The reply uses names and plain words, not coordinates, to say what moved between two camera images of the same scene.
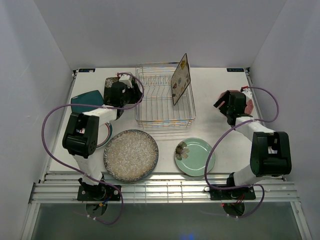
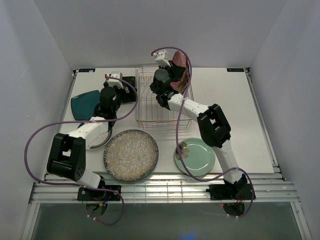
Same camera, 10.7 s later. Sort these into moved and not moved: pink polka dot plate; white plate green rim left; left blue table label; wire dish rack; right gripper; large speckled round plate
Moved: right gripper; pink polka dot plate
Not moved: wire dish rack; white plate green rim left; left blue table label; large speckled round plate
